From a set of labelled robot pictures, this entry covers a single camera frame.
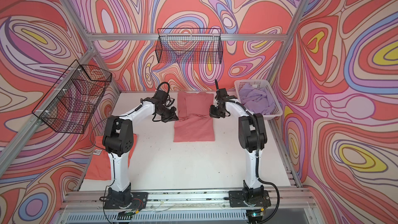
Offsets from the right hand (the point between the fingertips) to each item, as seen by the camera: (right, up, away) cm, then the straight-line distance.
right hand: (213, 118), depth 100 cm
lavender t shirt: (+32, +12, +8) cm, 35 cm away
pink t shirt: (-12, -2, 0) cm, 12 cm away
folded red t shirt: (-64, -26, -17) cm, 71 cm away
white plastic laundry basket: (+37, +25, +16) cm, 48 cm away
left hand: (-21, +1, -3) cm, 21 cm away
